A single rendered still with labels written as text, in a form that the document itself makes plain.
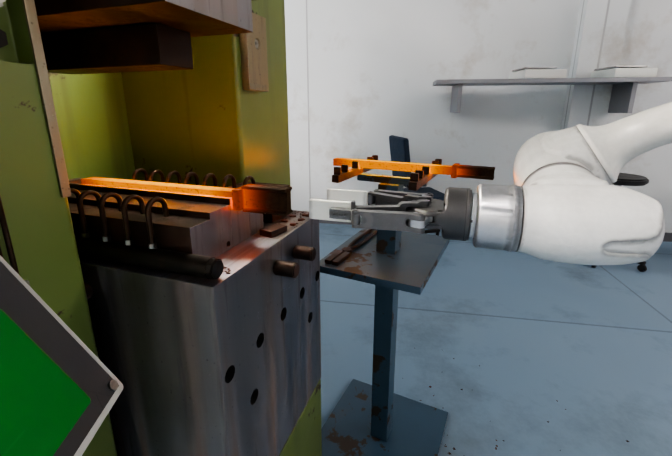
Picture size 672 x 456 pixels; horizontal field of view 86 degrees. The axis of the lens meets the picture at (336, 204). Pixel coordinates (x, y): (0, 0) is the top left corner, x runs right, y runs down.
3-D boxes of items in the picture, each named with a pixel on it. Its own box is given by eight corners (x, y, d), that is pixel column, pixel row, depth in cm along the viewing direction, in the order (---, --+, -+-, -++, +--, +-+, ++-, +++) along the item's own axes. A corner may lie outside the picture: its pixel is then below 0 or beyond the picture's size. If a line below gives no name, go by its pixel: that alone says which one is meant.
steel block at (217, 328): (321, 377, 94) (319, 212, 83) (236, 534, 59) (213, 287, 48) (152, 334, 112) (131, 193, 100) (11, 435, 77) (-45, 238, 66)
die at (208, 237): (264, 228, 71) (261, 186, 69) (194, 270, 53) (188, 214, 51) (105, 209, 85) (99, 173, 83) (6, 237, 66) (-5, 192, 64)
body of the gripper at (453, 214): (470, 250, 48) (400, 243, 51) (469, 230, 56) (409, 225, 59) (475, 195, 46) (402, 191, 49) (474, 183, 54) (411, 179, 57)
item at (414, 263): (449, 242, 123) (449, 237, 123) (420, 295, 89) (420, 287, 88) (367, 229, 137) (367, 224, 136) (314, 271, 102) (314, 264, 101)
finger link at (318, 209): (354, 221, 53) (353, 223, 53) (311, 217, 56) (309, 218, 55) (354, 201, 53) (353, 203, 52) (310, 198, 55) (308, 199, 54)
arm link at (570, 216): (515, 274, 48) (508, 221, 58) (661, 292, 43) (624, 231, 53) (528, 203, 42) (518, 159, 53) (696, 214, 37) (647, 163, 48)
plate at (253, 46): (269, 91, 92) (265, 18, 88) (249, 89, 84) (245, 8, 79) (262, 91, 93) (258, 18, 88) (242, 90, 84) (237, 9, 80)
